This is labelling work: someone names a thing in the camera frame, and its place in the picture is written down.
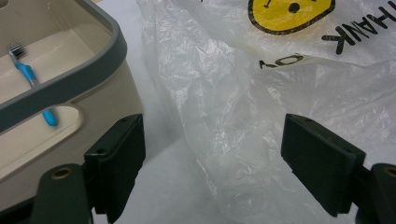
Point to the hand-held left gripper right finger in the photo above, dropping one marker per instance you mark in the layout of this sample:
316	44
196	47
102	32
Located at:
320	165

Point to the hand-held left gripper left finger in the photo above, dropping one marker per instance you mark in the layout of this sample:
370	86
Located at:
120	161

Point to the beige basket with grey rim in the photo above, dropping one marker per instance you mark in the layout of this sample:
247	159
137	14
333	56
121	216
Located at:
102	102

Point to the clear plastic bag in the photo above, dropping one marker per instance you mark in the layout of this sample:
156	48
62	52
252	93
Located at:
233	93

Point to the blue toothbrush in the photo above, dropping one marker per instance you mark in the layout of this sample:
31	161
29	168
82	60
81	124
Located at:
27	71

